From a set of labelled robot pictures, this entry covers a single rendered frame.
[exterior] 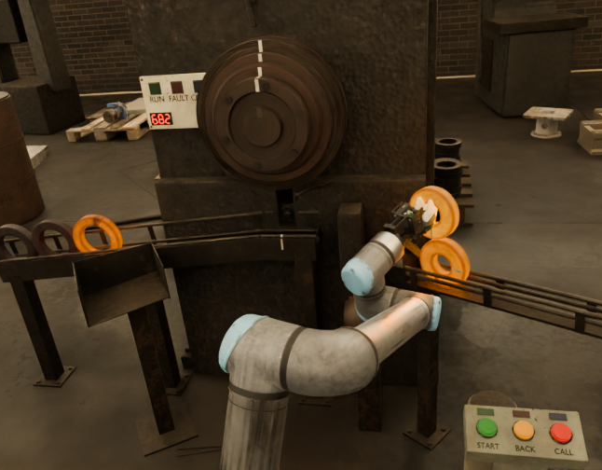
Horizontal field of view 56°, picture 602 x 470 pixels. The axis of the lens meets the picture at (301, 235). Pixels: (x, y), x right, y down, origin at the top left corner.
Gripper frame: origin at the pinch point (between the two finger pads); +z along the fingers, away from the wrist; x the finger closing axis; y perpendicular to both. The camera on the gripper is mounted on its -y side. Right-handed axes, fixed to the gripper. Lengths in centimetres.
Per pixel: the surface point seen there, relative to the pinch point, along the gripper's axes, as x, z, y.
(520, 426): -47, -42, -16
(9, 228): 138, -78, 8
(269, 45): 46, -2, 49
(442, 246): -4.4, -4.9, -9.8
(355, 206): 30.8, -1.2, -7.5
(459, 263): -10.4, -5.9, -13.2
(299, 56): 39, 1, 44
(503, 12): 201, 405, -109
